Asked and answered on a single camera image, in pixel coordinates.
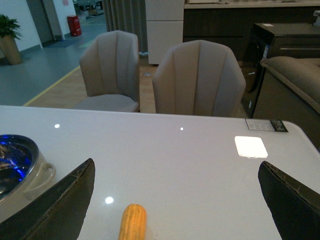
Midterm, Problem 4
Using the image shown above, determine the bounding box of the right beige chair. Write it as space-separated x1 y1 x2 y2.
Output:
152 40 246 118

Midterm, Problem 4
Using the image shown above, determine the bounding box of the table label sticker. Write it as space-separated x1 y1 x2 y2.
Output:
245 118 288 133

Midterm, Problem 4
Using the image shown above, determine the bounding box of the grey sofa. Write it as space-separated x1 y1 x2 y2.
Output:
253 56 320 149

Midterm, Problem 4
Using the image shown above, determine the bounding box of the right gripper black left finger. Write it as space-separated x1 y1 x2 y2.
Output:
0 158 96 240

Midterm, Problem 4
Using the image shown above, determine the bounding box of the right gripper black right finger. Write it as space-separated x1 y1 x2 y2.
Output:
258 161 320 240

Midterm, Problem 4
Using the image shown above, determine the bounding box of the white tall cabinet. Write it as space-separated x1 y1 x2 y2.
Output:
145 0 185 65

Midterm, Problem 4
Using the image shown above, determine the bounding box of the grey curtain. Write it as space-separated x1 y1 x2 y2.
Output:
102 0 148 54

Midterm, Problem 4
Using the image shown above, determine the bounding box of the potted green plant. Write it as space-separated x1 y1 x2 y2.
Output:
0 13 22 65

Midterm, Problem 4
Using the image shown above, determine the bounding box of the yellow corn cob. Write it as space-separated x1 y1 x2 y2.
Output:
118 204 147 240

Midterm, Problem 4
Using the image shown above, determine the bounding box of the left beige chair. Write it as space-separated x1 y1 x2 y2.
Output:
74 30 140 112

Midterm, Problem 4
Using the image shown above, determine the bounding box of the red box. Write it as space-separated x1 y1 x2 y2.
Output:
67 15 82 37

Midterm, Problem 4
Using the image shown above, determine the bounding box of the beige chair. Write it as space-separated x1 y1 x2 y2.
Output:
152 40 246 118
74 30 140 112

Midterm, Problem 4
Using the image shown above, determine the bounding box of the dark kitchen counter cabinet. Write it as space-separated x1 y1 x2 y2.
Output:
183 2 320 61

